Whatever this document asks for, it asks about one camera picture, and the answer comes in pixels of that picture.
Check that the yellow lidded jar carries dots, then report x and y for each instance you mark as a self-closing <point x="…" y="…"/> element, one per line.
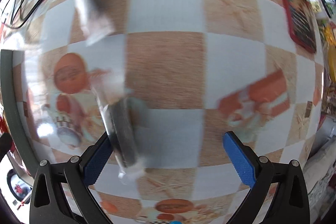
<point x="330" y="39"/>

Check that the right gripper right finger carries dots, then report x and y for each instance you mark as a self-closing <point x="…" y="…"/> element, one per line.
<point x="255" y="172"/>

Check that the clear dark biscuit packet upright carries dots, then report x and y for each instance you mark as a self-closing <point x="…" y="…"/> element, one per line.
<point x="94" y="22"/>

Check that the right blue gloved hand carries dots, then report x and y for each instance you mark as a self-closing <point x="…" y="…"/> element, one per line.
<point x="175" y="222"/>

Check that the dark green white tray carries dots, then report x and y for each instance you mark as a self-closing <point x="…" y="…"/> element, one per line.
<point x="12" y="114"/>

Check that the small white box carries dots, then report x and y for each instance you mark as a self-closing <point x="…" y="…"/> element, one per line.
<point x="316" y="7"/>

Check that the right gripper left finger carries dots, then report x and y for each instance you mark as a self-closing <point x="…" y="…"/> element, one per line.
<point x="85" y="172"/>

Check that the clear dark biscuit packet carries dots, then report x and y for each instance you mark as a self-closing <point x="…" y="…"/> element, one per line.
<point x="122" y="115"/>
<point x="94" y="22"/>

